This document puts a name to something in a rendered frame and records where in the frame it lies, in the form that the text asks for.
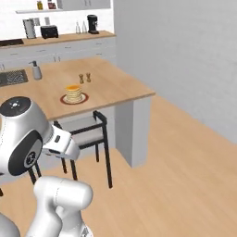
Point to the black coffee machine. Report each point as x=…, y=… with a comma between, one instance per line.
x=92, y=23

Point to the black chair grey seat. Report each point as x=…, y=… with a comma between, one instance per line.
x=34, y=172
x=92, y=134

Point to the black toaster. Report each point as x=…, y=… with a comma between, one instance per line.
x=49, y=31

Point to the red box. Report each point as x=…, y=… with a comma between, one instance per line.
x=52, y=5

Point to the clear glass bottle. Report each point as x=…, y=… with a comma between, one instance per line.
x=84, y=27
x=78, y=28

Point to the grey metal canister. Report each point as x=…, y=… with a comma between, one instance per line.
x=29, y=28

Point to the black hob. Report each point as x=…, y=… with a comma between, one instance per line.
x=10, y=42

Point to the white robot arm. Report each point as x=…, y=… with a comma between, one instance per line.
x=21, y=139

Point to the white cupboard run wooden top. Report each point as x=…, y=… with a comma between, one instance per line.
x=77, y=46

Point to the brown round plate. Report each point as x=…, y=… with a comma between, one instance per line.
x=85, y=98

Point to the yellow jar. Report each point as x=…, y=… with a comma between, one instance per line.
x=39, y=5

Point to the grey soap dispenser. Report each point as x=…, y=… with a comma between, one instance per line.
x=36, y=72

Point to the dark sink basin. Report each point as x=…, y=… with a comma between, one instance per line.
x=12, y=77

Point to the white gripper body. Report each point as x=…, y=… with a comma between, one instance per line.
x=71, y=147

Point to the white wall shelf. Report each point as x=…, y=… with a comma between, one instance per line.
x=37, y=11

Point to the stack of pancakes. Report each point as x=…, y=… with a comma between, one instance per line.
x=73, y=92

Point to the white wall cupboard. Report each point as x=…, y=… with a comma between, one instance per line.
x=83, y=4

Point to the wooden top dining counter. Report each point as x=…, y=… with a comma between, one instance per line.
x=111, y=83

